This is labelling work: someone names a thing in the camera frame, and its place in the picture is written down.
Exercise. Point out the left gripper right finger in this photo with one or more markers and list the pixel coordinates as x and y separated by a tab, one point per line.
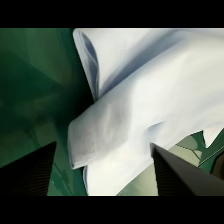
180	176

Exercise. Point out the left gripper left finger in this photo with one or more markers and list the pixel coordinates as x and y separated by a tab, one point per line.
28	175

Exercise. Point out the white shirt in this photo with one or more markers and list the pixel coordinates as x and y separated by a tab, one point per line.
146	96

